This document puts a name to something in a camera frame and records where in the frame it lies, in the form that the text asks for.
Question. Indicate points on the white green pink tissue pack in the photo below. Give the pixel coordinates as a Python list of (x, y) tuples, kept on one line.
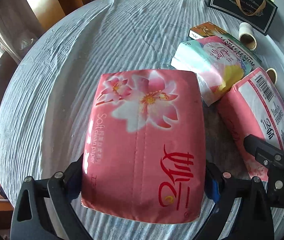
[(207, 62)]

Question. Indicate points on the sheer curtain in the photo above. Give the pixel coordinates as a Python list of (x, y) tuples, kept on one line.
[(7, 30)]

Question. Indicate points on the pink tissue pack with barcode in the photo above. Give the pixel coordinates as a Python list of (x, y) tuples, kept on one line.
[(256, 110)]

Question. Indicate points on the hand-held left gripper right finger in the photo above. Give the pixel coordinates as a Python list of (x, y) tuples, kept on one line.
[(214, 190)]

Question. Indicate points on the wooden headboard frame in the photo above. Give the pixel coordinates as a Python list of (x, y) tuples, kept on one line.
[(54, 2)]

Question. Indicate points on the white bag roll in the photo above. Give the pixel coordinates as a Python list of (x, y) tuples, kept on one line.
[(248, 36), (281, 85)]

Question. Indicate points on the orange green cardboard box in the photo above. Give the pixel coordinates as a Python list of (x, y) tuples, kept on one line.
[(204, 30)]

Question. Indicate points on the light blue bedsheet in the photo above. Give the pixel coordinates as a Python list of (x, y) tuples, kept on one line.
[(82, 42)]

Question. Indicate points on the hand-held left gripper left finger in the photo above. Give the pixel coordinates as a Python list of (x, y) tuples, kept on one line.
[(69, 177)]

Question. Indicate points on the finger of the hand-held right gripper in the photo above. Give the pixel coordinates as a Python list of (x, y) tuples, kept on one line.
[(259, 148)]

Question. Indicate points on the pink floral tissue pack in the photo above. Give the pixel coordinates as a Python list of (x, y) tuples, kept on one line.
[(142, 155)]

